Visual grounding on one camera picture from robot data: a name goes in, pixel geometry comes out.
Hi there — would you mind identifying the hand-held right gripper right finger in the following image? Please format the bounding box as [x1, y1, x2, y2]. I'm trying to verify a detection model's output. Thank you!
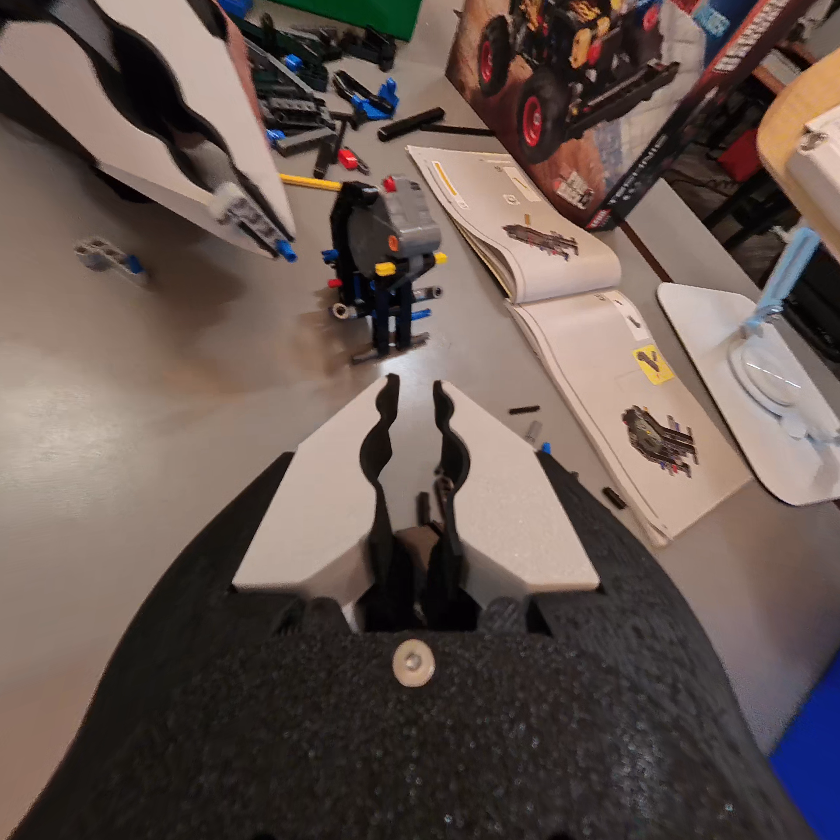
[432, 379, 602, 611]

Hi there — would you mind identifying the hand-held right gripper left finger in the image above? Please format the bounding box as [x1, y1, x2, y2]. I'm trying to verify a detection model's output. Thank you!
[231, 373, 403, 630]

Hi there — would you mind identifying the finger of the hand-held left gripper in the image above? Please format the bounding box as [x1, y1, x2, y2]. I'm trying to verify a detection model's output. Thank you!
[0, 10, 283, 260]
[92, 0, 298, 240]

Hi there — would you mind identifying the grey lego beam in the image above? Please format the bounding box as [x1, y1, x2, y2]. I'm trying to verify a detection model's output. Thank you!
[209, 182, 290, 253]
[73, 238, 135, 280]

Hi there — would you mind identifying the partly built lego model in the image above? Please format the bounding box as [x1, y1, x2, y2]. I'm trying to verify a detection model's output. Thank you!
[320, 174, 448, 365]

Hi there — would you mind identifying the pile of large lego parts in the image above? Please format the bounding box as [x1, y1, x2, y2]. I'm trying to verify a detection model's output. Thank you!
[220, 0, 401, 178]

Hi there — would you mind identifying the long black lego beam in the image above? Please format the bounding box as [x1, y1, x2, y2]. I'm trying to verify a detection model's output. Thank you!
[377, 107, 446, 142]

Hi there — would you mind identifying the lego instruction booklet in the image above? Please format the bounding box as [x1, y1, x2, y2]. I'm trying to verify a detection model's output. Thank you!
[406, 144, 752, 546]

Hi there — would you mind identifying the lego set box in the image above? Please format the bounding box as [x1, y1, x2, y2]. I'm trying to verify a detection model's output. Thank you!
[445, 0, 815, 232]

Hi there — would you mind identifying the green storage bin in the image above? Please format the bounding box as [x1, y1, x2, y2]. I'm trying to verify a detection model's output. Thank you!
[272, 0, 422, 42]

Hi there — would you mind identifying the blue storage bin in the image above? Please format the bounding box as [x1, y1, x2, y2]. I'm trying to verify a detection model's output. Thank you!
[769, 669, 840, 815]

